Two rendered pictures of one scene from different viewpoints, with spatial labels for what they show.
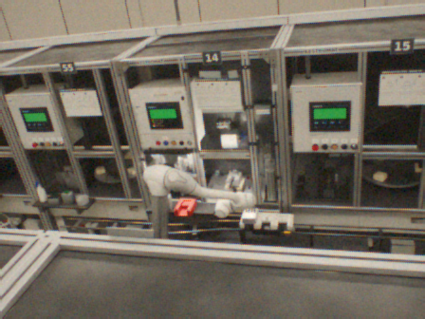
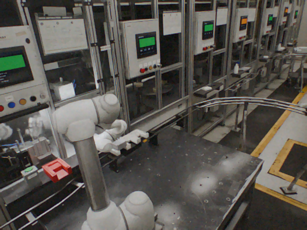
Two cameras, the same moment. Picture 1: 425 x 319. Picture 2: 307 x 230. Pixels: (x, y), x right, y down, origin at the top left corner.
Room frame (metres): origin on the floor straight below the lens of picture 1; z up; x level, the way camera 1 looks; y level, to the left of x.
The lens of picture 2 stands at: (1.47, 1.04, 1.86)
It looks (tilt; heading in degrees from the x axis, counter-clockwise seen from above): 25 degrees down; 295
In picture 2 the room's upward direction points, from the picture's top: 3 degrees counter-clockwise
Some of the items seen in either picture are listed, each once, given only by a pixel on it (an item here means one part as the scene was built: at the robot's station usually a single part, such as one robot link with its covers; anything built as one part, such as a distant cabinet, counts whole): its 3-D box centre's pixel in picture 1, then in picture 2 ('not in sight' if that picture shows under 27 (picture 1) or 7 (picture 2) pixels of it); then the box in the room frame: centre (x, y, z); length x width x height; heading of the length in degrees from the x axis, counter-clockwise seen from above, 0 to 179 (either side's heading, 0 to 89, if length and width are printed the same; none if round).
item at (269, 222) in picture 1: (267, 223); (128, 143); (2.36, -0.32, 0.84); 0.36 x 0.14 x 0.10; 72
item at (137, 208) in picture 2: not in sight; (137, 211); (1.95, 0.29, 0.85); 0.18 x 0.16 x 0.22; 52
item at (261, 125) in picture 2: not in sight; (286, 95); (0.65, -4.38, 0.01); 5.85 x 0.59 x 0.01; 72
